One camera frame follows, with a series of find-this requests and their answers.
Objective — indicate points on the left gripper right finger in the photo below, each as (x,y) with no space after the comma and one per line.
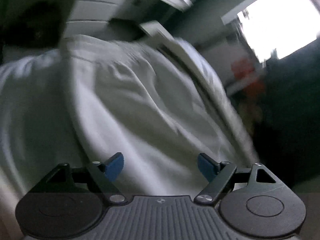
(251,201)

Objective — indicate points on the red cloth on stand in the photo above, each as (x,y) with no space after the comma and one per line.
(248,78)

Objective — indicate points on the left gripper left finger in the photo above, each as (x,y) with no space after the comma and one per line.
(68,202)

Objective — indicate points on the window with dark frame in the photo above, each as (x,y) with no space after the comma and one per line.
(275,28)

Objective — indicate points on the white zip-up jacket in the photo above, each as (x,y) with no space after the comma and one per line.
(159,103)

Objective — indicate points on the white dressing table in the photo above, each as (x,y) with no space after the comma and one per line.
(118,19)

